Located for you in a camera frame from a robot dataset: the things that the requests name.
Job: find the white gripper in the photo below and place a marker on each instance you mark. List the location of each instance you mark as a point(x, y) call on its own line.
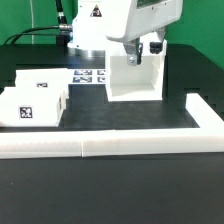
point(126, 20)

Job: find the white drawer cabinet box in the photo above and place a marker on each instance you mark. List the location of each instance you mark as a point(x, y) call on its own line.
point(142, 82)

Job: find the white drawer with tag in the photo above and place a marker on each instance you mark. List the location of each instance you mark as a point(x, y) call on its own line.
point(27, 107)

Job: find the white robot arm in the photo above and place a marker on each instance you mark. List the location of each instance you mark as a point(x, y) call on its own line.
point(99, 22)

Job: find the white drawer at back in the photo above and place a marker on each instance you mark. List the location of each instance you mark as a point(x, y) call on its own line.
point(44, 78)

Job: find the white tag sheet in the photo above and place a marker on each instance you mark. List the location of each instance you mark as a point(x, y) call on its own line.
point(88, 76)

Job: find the white L-shaped fence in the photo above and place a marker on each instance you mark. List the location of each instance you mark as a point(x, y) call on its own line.
point(208, 136)

